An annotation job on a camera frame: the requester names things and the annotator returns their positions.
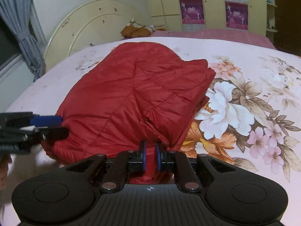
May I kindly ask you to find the brown wooden door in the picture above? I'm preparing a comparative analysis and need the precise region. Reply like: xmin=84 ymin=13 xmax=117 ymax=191
xmin=274 ymin=0 xmax=300 ymax=56

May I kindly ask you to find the cream round headboard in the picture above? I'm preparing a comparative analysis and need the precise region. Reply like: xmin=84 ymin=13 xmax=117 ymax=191
xmin=44 ymin=0 xmax=151 ymax=71

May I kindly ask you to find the orange patterned pillow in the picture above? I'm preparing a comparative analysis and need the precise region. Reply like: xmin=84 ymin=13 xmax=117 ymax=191
xmin=121 ymin=20 xmax=155 ymax=38

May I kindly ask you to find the corner open shelf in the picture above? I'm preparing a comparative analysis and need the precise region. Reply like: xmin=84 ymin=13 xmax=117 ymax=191
xmin=266 ymin=0 xmax=278 ymax=43

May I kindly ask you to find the grey curtain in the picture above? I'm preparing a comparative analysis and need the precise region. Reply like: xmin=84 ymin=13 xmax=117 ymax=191
xmin=1 ymin=0 xmax=45 ymax=80

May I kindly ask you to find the red puffer jacket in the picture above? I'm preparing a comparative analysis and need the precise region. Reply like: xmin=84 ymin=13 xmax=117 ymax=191
xmin=42 ymin=42 xmax=215 ymax=184

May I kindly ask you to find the lower left purple poster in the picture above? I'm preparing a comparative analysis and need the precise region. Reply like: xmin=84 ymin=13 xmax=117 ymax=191
xmin=179 ymin=0 xmax=205 ymax=24

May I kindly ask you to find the lower right purple poster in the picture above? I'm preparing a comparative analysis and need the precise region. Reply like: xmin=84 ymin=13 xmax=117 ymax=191
xmin=225 ymin=2 xmax=249 ymax=31

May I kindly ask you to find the cream wardrobe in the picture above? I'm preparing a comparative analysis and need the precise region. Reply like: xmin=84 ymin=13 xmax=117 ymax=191
xmin=147 ymin=0 xmax=267 ymax=36

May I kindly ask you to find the purple poster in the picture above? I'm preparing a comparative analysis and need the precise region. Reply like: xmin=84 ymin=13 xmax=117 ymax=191
xmin=225 ymin=2 xmax=249 ymax=31
xmin=179 ymin=0 xmax=205 ymax=24

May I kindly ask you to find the person left hand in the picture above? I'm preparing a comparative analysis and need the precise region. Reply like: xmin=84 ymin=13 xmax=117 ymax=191
xmin=0 ymin=154 xmax=12 ymax=190

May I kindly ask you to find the pink checkered mattress cover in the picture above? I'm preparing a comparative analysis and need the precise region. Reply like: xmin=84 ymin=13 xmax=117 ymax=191
xmin=151 ymin=29 xmax=276 ymax=50

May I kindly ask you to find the pink floral bed sheet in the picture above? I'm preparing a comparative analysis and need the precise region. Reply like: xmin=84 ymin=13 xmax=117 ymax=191
xmin=1 ymin=37 xmax=300 ymax=225

